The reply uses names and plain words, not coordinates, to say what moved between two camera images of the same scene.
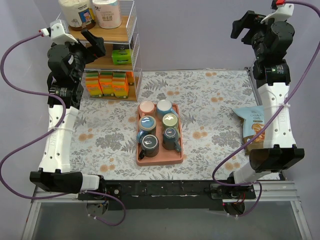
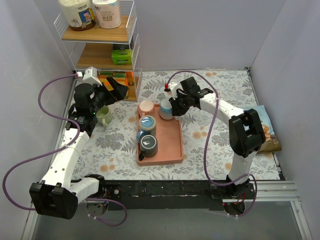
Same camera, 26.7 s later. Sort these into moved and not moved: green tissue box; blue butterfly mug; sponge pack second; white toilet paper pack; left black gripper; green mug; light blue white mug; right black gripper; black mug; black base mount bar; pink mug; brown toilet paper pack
Moved: green mug; light blue white mug; left black gripper; right black gripper
Not moved: pink mug; black mug; blue butterfly mug; brown toilet paper pack; sponge pack second; black base mount bar; white toilet paper pack; green tissue box
